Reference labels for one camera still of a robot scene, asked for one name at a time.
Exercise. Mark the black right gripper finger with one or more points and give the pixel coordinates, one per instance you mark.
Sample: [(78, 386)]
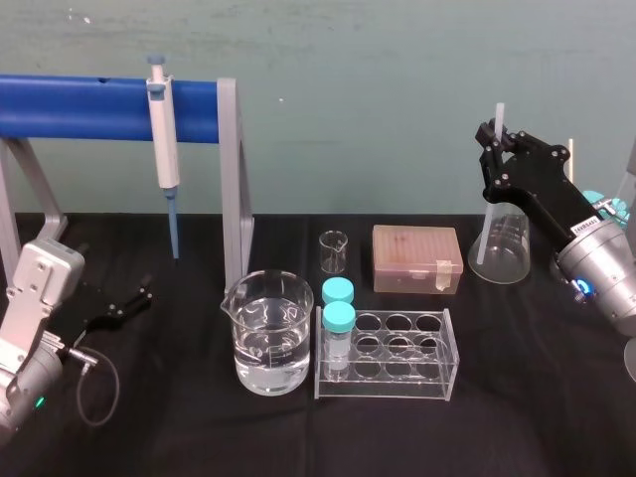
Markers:
[(512, 144), (489, 159)]

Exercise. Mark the thin white stick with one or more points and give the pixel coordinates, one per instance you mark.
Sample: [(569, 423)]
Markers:
[(572, 159)]

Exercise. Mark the beige tape strip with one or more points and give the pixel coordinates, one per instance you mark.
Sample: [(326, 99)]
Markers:
[(446, 273)]

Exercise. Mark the white translucent stirring rod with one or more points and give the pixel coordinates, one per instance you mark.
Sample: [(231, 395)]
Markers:
[(483, 233)]

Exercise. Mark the grey triangular rack support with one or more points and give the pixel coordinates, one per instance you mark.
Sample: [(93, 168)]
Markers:
[(12, 199), (233, 199)]

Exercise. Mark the white and blue pipette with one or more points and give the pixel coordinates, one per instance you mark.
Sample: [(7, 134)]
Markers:
[(165, 149)]

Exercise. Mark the clear conical flask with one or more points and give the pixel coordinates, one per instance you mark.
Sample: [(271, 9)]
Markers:
[(507, 253)]

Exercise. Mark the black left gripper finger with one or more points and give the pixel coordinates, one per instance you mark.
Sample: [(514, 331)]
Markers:
[(141, 288), (139, 306)]

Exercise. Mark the large glass beaker with water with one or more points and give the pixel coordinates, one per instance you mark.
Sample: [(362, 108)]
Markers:
[(270, 343)]

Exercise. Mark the clear acrylic tube rack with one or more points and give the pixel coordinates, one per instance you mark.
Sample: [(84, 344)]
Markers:
[(397, 382)]

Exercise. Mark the blue horizontal rack bar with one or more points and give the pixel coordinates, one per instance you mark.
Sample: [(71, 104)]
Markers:
[(74, 107)]

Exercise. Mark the black table cloth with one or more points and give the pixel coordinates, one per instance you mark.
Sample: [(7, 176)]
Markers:
[(199, 437)]

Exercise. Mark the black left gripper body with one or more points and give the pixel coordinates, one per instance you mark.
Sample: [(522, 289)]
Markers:
[(97, 308)]

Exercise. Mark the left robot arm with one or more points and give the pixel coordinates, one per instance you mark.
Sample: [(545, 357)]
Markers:
[(30, 283)]

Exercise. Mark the teal capped sample tube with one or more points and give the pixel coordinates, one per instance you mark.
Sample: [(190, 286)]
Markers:
[(339, 318), (338, 290)]

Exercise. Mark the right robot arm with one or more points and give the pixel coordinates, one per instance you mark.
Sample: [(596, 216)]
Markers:
[(601, 270)]

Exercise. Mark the small empty glass beaker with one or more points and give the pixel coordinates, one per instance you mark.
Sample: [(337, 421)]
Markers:
[(332, 256)]

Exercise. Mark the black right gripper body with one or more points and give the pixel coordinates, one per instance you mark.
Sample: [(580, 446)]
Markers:
[(544, 179)]

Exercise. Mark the teal plastic object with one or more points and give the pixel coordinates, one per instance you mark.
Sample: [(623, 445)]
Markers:
[(617, 205)]

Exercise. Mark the translucent brown pipette tip box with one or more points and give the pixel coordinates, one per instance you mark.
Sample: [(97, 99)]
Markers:
[(407, 258)]

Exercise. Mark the grey stand post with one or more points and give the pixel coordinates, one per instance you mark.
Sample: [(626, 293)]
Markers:
[(630, 164)]

